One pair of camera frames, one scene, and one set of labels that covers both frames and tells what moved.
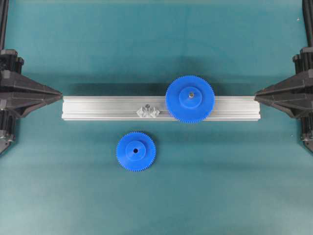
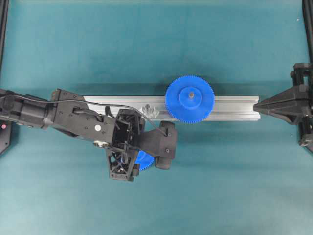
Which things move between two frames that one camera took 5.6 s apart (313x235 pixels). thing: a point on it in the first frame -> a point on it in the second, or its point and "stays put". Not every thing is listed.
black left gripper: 16,83 -> 124,130
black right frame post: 308,15 stays put
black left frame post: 4,10 stays put
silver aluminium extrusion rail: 87,107 stays put
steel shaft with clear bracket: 147,111 stays put
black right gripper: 300,84 -> 289,104
